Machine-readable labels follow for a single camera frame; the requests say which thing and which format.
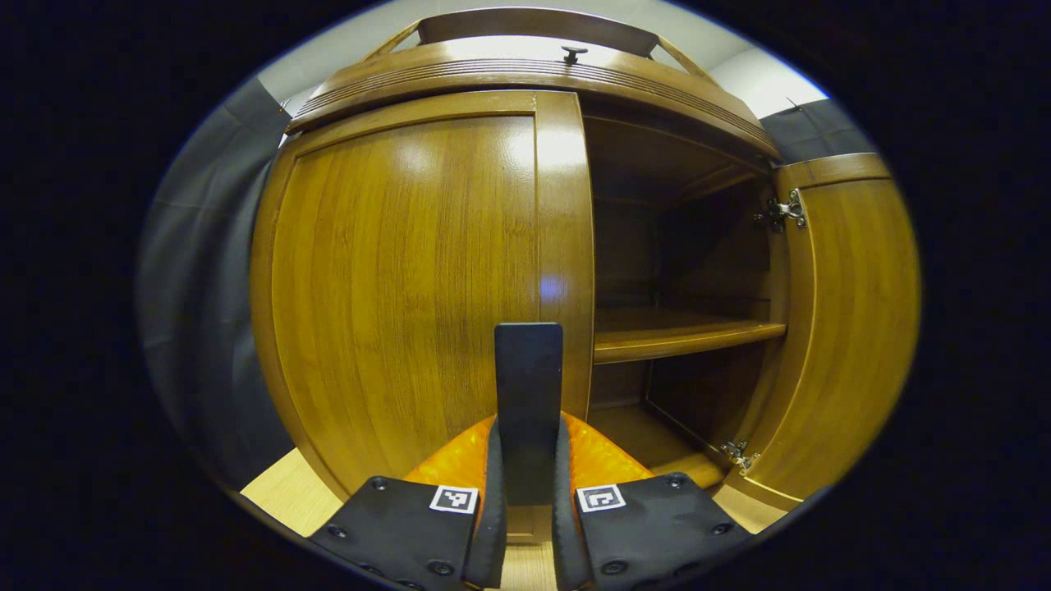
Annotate wooden shoe cabinet door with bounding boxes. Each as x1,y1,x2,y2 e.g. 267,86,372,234
250,89,596,543
710,153,922,534

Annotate wooden cabinet shelf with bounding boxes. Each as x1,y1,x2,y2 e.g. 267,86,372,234
593,308,787,364

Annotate black door handle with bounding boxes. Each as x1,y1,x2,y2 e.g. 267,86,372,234
494,323,564,507

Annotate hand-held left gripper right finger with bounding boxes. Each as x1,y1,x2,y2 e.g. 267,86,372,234
552,413,752,591

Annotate wooden double-door shoe cabinet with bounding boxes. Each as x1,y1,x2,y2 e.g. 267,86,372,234
250,7,922,547

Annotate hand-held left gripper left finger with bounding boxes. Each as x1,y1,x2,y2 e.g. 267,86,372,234
308,415,508,591

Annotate metal door hinge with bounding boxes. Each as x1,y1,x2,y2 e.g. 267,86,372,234
721,441,762,474
754,189,808,233

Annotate wooden cabinet drawer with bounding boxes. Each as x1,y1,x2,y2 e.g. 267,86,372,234
286,37,781,161

